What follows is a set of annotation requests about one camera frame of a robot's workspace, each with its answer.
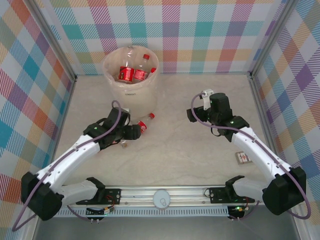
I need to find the white round disc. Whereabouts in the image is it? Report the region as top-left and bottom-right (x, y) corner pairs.
(152, 189), (171, 210)

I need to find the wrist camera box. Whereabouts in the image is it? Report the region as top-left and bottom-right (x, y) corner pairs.
(107, 106), (131, 126)
(186, 89), (214, 123)

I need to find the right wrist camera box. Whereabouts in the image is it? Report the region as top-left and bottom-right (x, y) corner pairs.
(186, 89), (214, 123)

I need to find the aluminium mounting rail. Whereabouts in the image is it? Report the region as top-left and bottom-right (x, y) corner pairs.
(67, 184), (266, 207)

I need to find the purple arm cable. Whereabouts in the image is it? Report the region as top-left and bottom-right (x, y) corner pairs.
(11, 99), (123, 231)
(191, 91), (312, 222)

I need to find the small red white card box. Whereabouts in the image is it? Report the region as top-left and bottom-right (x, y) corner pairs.
(234, 151), (252, 165)

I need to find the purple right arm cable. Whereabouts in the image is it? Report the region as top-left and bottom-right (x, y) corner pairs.
(191, 91), (312, 222)

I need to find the red-label bottle with red cap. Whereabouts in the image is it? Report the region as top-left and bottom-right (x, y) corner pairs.
(136, 112), (156, 135)

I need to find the capless red-label clear bottle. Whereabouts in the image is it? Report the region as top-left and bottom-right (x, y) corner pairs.
(117, 46), (141, 83)

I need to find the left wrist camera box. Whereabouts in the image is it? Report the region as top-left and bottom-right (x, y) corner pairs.
(107, 106), (131, 126)

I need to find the long red-label red-cap bottle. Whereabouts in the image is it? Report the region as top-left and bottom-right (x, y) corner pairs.
(133, 53), (151, 82)

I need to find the beige round bin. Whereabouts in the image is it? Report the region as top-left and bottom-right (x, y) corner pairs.
(103, 45), (159, 118)

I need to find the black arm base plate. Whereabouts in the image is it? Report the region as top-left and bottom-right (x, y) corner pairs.
(96, 187), (122, 205)
(208, 186), (256, 204)

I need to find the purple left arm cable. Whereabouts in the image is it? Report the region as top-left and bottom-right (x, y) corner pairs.
(11, 99), (123, 231)

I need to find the aluminium frame post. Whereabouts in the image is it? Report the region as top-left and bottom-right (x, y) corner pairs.
(29, 0), (77, 83)
(249, 0), (295, 76)

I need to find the small black controller board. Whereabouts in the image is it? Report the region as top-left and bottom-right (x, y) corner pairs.
(228, 205), (251, 221)
(86, 206), (116, 216)

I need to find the white slotted cable duct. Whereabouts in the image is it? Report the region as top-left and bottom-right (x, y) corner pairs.
(58, 206), (230, 218)

